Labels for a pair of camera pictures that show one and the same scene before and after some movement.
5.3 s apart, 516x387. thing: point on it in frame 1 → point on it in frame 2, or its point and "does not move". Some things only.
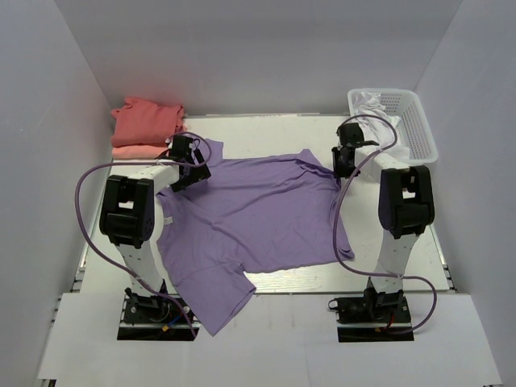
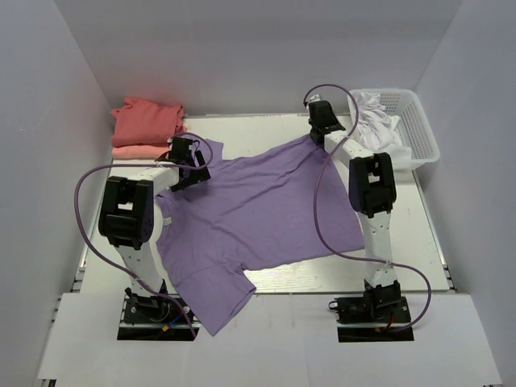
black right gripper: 343,162 → 319,133
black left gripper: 193,176 does not move
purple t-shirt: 253,213 does not move
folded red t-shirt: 139,122 does not move
